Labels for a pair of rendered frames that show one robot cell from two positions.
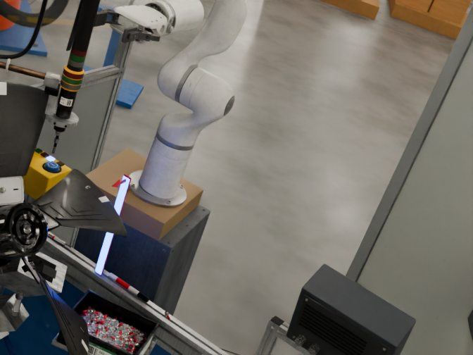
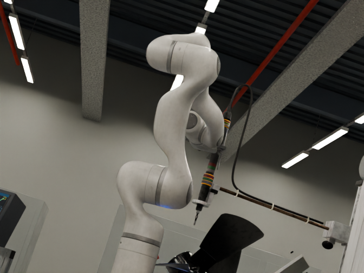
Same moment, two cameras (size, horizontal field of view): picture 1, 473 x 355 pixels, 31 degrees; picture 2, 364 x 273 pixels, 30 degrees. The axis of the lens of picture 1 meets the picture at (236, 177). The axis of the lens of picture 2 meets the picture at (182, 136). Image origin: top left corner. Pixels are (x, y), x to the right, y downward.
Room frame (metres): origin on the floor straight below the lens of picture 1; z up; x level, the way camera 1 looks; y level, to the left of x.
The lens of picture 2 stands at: (4.36, 0.18, 1.01)
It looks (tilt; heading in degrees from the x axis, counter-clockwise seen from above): 14 degrees up; 179
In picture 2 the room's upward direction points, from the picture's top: 18 degrees clockwise
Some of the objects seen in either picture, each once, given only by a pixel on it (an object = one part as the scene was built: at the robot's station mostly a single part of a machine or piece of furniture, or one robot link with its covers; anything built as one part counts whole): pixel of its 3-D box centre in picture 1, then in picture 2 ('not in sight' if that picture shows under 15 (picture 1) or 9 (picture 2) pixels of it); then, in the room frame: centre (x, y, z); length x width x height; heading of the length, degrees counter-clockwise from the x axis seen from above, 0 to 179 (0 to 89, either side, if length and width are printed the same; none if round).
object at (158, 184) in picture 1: (165, 165); (131, 273); (2.32, 0.22, 1.09); 0.19 x 0.19 x 0.18
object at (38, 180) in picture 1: (36, 175); not in sight; (2.11, 0.54, 1.02); 0.16 x 0.10 x 0.11; 68
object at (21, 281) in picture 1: (25, 271); not in sight; (1.73, 0.41, 0.98); 0.20 x 0.16 x 0.20; 68
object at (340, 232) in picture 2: not in sight; (338, 232); (1.53, 1.01, 1.54); 0.10 x 0.07 x 0.08; 103
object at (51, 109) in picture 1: (61, 99); (206, 194); (1.67, 0.41, 1.50); 0.09 x 0.07 x 0.10; 103
